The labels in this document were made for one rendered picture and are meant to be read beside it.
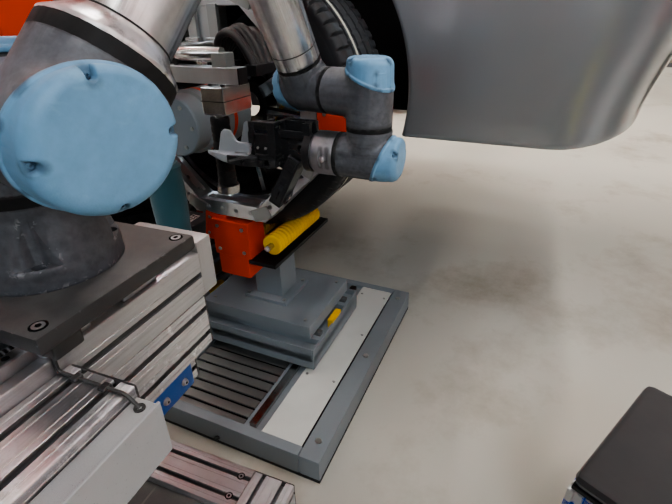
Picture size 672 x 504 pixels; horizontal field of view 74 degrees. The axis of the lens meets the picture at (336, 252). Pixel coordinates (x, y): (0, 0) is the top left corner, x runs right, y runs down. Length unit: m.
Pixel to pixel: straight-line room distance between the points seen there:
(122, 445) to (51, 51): 0.33
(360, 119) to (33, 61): 0.46
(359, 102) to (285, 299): 0.89
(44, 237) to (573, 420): 1.41
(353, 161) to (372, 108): 0.09
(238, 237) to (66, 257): 0.76
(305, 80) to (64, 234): 0.43
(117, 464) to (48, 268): 0.20
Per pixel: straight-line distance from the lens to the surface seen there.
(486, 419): 1.48
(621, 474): 1.02
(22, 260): 0.54
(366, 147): 0.72
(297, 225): 1.28
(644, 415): 1.15
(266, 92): 1.20
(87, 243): 0.54
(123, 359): 0.63
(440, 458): 1.36
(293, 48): 0.75
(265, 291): 1.52
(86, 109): 0.37
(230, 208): 1.24
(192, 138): 1.04
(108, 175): 0.38
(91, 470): 0.47
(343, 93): 0.73
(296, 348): 1.40
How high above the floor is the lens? 1.07
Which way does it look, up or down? 28 degrees down
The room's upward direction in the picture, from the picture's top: 1 degrees counter-clockwise
